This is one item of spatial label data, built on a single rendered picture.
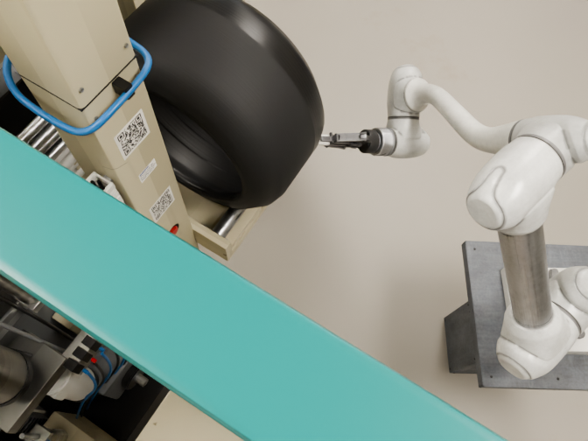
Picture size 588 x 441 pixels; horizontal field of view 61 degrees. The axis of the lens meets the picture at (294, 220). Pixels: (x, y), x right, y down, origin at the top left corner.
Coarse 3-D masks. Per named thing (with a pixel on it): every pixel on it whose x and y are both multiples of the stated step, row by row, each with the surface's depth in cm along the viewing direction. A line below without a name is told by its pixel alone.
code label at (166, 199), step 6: (168, 186) 115; (168, 192) 117; (162, 198) 115; (168, 198) 118; (156, 204) 114; (162, 204) 117; (168, 204) 120; (150, 210) 114; (156, 210) 116; (162, 210) 119; (156, 216) 118; (156, 222) 119
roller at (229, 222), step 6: (228, 210) 151; (234, 210) 150; (240, 210) 151; (222, 216) 150; (228, 216) 150; (234, 216) 150; (240, 216) 152; (222, 222) 149; (228, 222) 149; (234, 222) 151; (216, 228) 148; (222, 228) 148; (228, 228) 149; (222, 234) 148
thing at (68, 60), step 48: (0, 0) 59; (48, 0) 60; (96, 0) 66; (48, 48) 64; (96, 48) 71; (48, 96) 78; (96, 96) 76; (144, 96) 88; (96, 144) 85; (144, 144) 96; (144, 192) 107; (192, 240) 149
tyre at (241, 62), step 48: (192, 0) 111; (240, 0) 114; (192, 48) 105; (240, 48) 108; (288, 48) 114; (192, 96) 105; (240, 96) 106; (288, 96) 114; (192, 144) 158; (240, 144) 111; (288, 144) 117; (240, 192) 135
